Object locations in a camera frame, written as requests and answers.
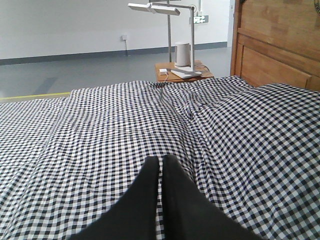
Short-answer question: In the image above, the white desk lamp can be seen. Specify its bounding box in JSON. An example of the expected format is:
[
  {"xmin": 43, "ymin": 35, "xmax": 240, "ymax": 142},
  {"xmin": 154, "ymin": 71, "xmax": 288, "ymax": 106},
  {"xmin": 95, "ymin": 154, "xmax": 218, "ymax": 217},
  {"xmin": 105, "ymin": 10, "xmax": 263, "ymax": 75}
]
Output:
[
  {"xmin": 149, "ymin": 0, "xmax": 202, "ymax": 80},
  {"xmin": 127, "ymin": 2, "xmax": 173, "ymax": 63}
]

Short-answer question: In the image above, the white power adapter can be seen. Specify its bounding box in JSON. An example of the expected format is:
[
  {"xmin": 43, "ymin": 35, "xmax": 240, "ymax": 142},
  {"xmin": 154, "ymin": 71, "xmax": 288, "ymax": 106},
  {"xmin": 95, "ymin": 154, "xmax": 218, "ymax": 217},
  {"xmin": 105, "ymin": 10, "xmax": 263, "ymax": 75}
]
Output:
[{"xmin": 159, "ymin": 68, "xmax": 168, "ymax": 76}]

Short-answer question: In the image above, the wooden headboard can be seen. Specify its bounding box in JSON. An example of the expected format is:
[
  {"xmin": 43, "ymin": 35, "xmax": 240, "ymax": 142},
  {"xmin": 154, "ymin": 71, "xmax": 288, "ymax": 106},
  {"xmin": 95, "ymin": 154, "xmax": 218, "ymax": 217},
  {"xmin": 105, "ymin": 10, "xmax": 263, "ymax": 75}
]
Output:
[{"xmin": 230, "ymin": 0, "xmax": 320, "ymax": 91}]

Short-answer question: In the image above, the wooden nightstand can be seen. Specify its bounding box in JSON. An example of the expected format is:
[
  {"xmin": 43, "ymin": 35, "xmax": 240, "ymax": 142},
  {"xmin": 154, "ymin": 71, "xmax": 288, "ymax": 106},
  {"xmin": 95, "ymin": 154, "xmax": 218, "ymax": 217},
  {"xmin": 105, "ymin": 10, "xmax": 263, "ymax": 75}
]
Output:
[{"xmin": 154, "ymin": 60, "xmax": 214, "ymax": 83}]

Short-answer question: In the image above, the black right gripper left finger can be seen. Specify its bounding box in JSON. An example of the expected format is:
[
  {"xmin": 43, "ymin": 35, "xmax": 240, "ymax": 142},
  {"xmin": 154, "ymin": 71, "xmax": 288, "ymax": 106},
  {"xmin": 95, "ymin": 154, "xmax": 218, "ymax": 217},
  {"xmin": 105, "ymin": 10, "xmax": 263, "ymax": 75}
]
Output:
[{"xmin": 70, "ymin": 156, "xmax": 160, "ymax": 240}]

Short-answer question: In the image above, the black white checkered bedsheet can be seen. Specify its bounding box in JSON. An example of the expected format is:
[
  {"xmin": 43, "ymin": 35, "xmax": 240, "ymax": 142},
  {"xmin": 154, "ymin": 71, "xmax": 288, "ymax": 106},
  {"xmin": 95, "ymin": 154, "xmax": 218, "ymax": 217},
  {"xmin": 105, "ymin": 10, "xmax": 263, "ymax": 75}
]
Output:
[{"xmin": 0, "ymin": 76, "xmax": 320, "ymax": 240}]

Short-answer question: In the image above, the white cylindrical speaker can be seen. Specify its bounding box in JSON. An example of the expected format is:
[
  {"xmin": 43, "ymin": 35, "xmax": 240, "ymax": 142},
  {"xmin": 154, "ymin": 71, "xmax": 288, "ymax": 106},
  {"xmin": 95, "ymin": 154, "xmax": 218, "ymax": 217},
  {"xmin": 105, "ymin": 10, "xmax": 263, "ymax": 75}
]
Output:
[{"xmin": 174, "ymin": 41, "xmax": 190, "ymax": 67}]

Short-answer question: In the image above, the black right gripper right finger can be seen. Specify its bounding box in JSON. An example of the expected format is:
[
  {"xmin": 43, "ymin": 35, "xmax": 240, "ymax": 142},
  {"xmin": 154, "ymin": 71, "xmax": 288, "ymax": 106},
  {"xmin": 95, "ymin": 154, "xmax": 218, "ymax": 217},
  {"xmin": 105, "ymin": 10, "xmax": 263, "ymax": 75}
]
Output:
[{"xmin": 162, "ymin": 155, "xmax": 260, "ymax": 240}]

